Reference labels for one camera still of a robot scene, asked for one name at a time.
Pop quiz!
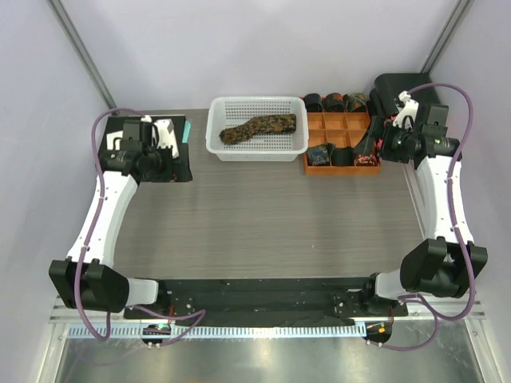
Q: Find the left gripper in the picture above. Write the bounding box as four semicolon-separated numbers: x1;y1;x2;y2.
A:
141;143;192;183

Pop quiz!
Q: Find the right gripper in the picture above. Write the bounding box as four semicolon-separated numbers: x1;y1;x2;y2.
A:
354;116;420;164

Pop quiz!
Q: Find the black key-pattern tie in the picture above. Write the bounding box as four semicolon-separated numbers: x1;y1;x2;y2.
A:
219;114;297;145

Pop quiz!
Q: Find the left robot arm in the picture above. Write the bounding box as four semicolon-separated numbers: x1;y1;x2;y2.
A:
49;116;179;318

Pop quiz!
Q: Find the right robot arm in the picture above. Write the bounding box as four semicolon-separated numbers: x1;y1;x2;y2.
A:
360;99;488;316

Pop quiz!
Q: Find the black folder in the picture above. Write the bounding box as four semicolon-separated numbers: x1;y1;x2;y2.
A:
98;115;192;184

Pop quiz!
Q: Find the white notebook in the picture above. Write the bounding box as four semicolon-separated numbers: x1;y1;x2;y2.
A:
107;131;123;150

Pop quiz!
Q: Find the rolled red patterned tie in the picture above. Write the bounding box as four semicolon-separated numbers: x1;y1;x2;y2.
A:
354;154;379;167

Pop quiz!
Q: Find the black pink drawer unit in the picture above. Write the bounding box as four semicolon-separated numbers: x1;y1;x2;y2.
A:
367;73;431;119

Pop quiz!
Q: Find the teal folder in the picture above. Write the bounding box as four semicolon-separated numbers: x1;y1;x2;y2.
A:
182;120;192;144

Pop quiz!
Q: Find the orange compartment tray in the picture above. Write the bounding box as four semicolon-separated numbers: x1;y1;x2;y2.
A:
303;112;381;176

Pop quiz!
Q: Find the rolled plain black tie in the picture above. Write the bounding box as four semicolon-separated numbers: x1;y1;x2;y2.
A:
331;146;355;167

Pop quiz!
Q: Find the rolled green tie back-right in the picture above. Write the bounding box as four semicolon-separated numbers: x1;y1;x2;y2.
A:
343;93;366;113

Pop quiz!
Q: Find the rolled orange-black tie back-middle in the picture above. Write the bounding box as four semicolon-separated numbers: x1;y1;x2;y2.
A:
323;93;345;113

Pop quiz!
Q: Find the rolled blue floral tie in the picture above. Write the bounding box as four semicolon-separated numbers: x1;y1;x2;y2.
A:
306;143;335;166

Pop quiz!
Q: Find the white plastic basket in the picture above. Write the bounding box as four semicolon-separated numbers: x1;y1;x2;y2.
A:
205;97;309;161

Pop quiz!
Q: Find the rolled black tie back-left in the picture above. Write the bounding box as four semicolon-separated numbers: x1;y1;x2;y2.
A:
303;93;323;113

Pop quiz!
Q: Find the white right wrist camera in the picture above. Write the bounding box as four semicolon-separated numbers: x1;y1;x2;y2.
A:
392;91;419;129

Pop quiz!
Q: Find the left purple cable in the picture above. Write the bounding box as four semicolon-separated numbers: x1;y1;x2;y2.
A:
73;108;207;366

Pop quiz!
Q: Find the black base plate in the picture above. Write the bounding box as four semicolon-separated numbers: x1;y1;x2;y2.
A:
149;277;408;328

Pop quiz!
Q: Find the white slotted cable duct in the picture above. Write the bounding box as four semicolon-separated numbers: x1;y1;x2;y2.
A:
67;323;367;340

